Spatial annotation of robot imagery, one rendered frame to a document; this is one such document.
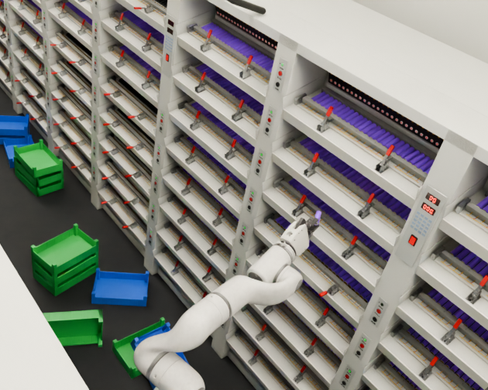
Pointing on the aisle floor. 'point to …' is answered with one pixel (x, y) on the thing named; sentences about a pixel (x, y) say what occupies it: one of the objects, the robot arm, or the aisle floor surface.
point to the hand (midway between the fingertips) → (312, 224)
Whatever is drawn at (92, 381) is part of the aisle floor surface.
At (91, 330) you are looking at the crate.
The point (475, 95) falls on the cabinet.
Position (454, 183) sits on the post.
